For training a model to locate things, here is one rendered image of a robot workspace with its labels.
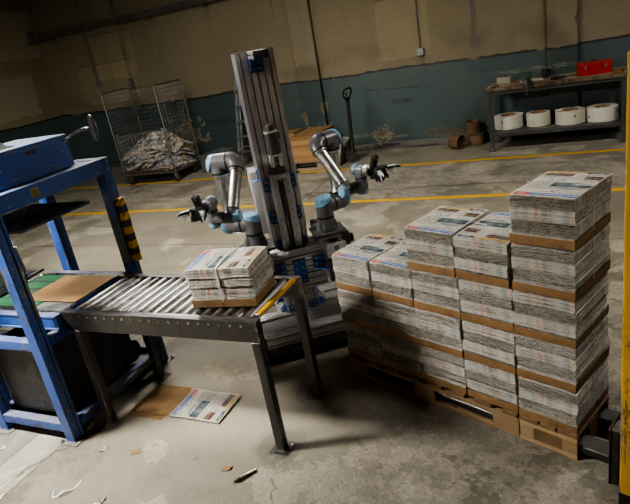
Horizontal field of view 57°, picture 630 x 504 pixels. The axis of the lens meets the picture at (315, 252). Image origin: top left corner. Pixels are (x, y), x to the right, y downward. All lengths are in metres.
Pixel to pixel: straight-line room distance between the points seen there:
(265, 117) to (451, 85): 6.17
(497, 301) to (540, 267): 0.31
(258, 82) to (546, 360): 2.35
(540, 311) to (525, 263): 0.23
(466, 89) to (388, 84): 1.26
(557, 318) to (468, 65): 7.24
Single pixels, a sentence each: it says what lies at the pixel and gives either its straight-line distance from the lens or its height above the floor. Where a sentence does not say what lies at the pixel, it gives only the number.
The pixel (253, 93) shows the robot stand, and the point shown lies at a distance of 3.84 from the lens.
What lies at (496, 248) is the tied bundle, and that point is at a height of 1.03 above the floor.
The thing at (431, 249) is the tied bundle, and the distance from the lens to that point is 2.96.
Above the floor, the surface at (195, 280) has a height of 0.97.
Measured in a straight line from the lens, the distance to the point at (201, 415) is 3.77.
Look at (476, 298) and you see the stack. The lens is 2.93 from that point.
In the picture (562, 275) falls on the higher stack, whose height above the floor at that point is 0.95.
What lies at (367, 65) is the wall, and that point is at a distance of 10.05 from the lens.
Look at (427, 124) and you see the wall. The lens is 9.92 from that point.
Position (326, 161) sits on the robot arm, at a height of 1.30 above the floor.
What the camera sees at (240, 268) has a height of 1.02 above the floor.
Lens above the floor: 2.07
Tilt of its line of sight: 21 degrees down
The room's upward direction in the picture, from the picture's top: 10 degrees counter-clockwise
